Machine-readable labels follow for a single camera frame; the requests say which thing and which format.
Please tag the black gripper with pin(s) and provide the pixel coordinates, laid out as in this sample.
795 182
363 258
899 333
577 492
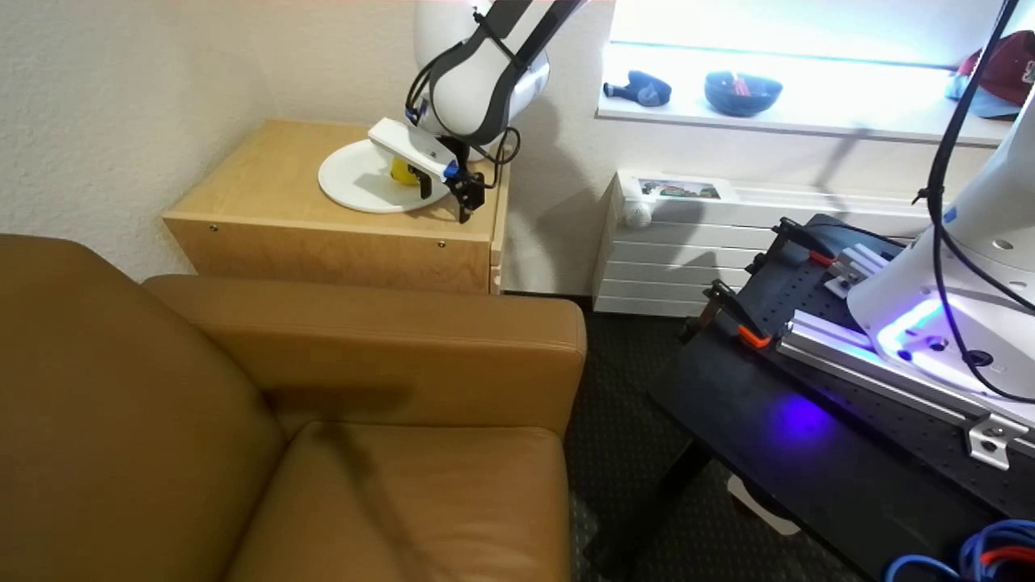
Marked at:
466 187

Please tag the white round plate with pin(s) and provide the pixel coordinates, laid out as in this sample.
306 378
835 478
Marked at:
360 180

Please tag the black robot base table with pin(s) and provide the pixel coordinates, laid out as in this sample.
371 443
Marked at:
862 472

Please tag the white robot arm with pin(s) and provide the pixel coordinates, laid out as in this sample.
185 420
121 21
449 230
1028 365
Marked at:
470 92

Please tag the wooden night stand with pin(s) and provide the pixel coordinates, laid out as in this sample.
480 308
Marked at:
263 215

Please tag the yellow lemon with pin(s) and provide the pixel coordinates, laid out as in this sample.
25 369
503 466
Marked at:
401 173

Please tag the dark folded cloth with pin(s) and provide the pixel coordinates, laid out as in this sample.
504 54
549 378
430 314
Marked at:
640 88

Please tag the dark blue bowl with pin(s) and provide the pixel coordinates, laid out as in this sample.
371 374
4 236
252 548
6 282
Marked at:
740 95

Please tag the brown leather armchair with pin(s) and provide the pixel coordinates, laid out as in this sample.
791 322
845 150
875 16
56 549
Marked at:
266 431

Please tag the red cap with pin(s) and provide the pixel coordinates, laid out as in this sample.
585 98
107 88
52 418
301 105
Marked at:
1000 72

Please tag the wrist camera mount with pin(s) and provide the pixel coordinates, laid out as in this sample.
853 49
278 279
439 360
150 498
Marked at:
416 146

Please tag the white wall radiator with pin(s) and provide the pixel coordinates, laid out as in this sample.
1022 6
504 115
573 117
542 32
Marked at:
669 236

